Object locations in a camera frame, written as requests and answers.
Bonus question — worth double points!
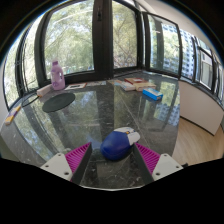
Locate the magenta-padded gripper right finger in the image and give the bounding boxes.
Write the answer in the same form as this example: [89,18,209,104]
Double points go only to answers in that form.
[132,142,184,185]

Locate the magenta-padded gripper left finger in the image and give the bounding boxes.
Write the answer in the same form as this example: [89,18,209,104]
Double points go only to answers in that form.
[40,142,93,185]

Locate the blue and white computer mouse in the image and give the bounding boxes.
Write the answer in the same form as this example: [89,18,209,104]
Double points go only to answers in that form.
[100,126,142,162]

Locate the black round mouse pad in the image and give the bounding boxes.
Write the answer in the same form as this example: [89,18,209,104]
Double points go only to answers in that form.
[42,92,76,114]

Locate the blue box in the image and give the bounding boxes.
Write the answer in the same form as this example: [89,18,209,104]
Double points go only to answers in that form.
[142,87,164,102]

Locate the orange-framed white picture card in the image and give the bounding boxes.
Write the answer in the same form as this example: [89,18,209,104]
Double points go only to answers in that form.
[64,82,88,91]

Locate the beige box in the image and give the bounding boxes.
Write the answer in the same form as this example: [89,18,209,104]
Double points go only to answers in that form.
[134,82,157,92]

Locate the white and teal box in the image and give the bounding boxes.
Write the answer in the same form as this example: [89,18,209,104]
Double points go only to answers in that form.
[119,82,137,92]

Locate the white and orange carton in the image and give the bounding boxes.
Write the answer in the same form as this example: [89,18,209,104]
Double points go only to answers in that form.
[36,83,54,98]

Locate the printed paper leaflet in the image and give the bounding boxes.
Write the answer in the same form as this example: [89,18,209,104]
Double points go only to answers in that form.
[85,80,108,88]

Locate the purple detergent bottle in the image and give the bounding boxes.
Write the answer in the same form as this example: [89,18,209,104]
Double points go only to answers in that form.
[50,60,66,91]

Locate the black cable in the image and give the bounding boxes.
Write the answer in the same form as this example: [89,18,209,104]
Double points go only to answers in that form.
[20,93,43,108]

